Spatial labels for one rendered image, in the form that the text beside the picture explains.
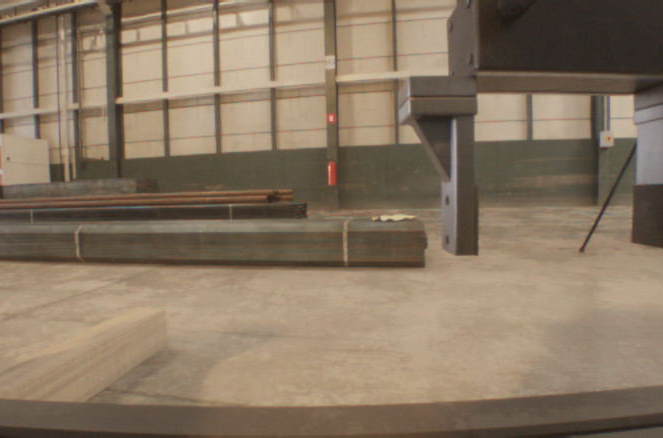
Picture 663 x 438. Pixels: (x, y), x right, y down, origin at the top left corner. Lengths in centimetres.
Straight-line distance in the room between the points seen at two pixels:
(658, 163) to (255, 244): 182
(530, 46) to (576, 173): 910
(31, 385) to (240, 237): 139
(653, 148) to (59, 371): 86
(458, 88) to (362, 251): 164
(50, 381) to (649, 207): 84
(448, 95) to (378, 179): 811
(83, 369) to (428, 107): 79
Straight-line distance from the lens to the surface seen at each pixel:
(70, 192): 825
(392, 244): 182
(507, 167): 874
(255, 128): 922
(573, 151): 931
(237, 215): 330
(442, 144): 21
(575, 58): 24
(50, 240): 282
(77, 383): 85
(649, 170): 29
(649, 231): 29
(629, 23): 27
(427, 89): 21
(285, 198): 419
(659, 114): 29
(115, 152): 1091
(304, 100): 898
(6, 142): 1196
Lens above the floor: 39
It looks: 4 degrees down
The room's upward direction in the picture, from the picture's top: 1 degrees counter-clockwise
